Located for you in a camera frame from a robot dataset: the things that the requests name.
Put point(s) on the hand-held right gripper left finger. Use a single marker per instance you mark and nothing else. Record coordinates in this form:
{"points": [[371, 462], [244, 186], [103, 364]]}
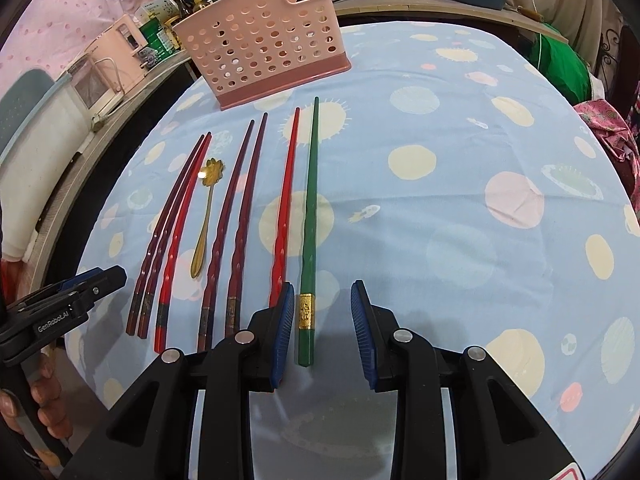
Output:
{"points": [[282, 335]]}

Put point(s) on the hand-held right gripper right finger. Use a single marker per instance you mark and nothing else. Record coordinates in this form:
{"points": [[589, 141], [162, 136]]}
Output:
{"points": [[362, 335]]}

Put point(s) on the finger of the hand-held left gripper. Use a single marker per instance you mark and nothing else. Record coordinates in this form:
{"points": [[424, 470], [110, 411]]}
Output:
{"points": [[80, 280], [107, 280]]}

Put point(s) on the gold flower spoon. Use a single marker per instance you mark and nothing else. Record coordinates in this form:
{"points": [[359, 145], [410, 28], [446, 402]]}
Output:
{"points": [[204, 230]]}

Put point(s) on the pink perforated utensil basket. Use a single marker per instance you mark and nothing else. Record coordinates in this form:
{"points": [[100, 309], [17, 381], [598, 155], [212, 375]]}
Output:
{"points": [[260, 45]]}

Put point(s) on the person's left hand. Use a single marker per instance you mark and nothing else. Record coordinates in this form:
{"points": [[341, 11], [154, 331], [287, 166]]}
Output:
{"points": [[50, 400]]}

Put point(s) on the wooden side shelf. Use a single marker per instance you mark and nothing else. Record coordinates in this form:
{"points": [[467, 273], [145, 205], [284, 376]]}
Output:
{"points": [[100, 145]]}

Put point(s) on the blue polka dot tablecloth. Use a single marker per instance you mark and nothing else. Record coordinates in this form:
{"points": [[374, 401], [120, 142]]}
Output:
{"points": [[450, 210]]}

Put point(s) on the grey-blue plastic bin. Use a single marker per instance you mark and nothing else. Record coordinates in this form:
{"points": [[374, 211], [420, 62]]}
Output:
{"points": [[25, 110]]}

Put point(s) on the pink electric kettle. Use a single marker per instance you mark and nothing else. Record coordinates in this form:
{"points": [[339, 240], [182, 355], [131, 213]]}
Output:
{"points": [[122, 40]]}

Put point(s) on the green tin can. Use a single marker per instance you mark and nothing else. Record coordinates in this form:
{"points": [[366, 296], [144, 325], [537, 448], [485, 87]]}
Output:
{"points": [[157, 37]]}

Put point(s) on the pink spotted curtain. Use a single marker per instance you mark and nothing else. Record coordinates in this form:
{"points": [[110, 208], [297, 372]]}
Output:
{"points": [[75, 5]]}

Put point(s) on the white flower print carton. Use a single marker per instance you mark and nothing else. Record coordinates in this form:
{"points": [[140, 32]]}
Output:
{"points": [[160, 9]]}

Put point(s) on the pink floral cloth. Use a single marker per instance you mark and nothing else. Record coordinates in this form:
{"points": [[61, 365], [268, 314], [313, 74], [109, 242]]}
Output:
{"points": [[607, 130]]}

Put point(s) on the beige countertop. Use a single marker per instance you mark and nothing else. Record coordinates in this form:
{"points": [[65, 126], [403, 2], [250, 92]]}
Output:
{"points": [[425, 7]]}

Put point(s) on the green plastic bag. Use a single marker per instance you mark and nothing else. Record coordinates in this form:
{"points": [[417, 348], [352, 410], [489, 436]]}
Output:
{"points": [[565, 65]]}

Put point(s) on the beige curtain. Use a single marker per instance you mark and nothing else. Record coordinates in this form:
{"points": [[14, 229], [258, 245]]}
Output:
{"points": [[580, 0]]}

